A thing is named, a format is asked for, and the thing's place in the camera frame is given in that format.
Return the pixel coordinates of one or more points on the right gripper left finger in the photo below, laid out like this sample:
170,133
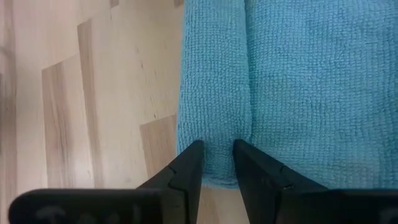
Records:
124,205

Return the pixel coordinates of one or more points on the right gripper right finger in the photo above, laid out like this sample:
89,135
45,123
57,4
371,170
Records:
295,202

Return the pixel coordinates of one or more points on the blue microfiber towel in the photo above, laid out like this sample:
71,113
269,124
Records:
295,93

